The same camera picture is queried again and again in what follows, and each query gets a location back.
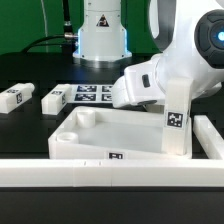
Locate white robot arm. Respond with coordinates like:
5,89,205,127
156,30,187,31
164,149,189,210
73,0,224,107

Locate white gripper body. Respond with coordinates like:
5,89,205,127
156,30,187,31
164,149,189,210
111,55,167,108

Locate white desk top tray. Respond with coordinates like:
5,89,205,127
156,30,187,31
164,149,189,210
48,106,192,160

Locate fiducial marker sheet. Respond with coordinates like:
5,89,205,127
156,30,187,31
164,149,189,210
68,84,112,104

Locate white L-shaped fence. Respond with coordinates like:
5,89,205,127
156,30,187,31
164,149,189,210
0,118,224,187

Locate black cable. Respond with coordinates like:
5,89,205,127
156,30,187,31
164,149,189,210
21,0,80,53

